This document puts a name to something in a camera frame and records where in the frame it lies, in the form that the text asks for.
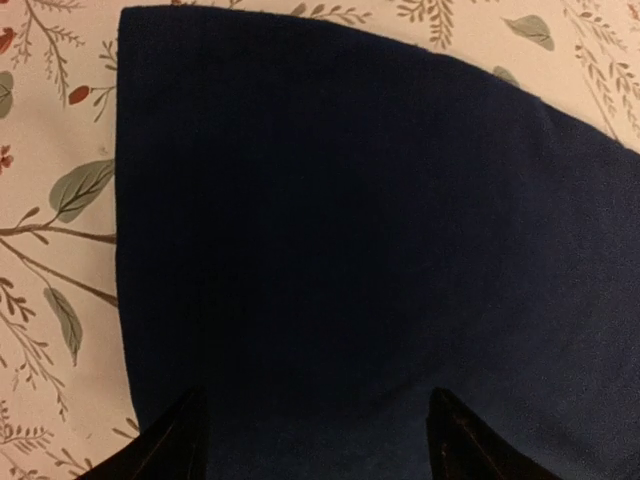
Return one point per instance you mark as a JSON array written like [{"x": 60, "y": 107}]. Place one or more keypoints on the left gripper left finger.
[{"x": 174, "y": 447}]

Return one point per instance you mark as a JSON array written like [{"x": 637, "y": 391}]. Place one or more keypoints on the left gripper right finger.
[{"x": 463, "y": 446}]

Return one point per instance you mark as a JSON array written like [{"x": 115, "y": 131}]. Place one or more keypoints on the blue garment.
[{"x": 321, "y": 225}]

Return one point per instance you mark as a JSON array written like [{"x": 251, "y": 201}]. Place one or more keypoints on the floral tablecloth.
[{"x": 65, "y": 403}]

